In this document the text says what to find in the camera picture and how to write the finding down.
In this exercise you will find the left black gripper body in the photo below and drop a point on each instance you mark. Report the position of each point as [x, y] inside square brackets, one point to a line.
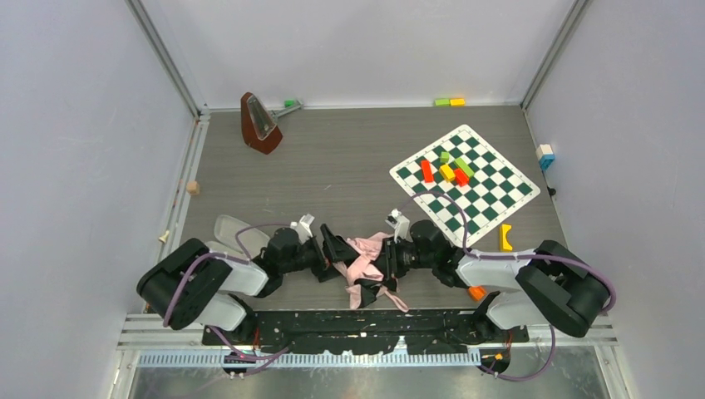
[320, 257]

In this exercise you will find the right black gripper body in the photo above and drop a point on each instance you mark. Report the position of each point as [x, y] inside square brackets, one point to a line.
[391, 261]

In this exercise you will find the pink and black folding umbrella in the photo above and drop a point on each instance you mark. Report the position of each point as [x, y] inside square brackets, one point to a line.
[362, 267]

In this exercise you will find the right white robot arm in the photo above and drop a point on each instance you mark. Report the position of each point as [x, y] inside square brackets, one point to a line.
[545, 285]

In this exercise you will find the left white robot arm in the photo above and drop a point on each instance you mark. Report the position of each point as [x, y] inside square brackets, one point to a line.
[194, 284]

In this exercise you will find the orange curved block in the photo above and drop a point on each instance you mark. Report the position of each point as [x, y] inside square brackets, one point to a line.
[477, 293]

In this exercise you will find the long red block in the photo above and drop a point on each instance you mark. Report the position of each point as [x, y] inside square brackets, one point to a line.
[427, 172]

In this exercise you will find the yellow block on chessboard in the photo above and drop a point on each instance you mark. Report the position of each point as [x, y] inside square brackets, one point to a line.
[447, 173]

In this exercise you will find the small red block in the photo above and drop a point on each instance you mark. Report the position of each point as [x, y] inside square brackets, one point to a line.
[461, 177]

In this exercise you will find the yellow block on table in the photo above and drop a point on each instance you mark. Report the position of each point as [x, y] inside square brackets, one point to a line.
[505, 245]

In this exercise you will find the long green block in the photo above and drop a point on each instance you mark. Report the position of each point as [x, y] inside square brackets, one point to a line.
[464, 167]

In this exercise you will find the green white chessboard mat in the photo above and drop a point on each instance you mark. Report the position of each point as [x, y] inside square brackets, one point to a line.
[465, 214]

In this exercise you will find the brown wooden metronome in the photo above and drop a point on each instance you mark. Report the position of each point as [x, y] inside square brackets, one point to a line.
[259, 129]

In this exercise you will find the small wooden cube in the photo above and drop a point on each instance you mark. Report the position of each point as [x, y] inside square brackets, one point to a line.
[193, 188]

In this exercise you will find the small white chess piece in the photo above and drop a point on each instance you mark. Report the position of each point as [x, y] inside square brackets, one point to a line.
[164, 237]

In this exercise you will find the blue and white block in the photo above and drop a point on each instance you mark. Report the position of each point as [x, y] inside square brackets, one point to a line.
[545, 155]

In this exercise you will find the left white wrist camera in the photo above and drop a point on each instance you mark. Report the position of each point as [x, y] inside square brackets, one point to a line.
[303, 228]

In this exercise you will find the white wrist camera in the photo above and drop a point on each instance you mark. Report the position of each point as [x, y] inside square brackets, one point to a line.
[399, 223]
[303, 228]

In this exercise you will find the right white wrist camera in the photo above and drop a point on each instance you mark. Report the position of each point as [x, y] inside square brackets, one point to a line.
[399, 223]

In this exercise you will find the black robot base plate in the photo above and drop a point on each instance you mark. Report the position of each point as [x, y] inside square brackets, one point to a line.
[366, 332]

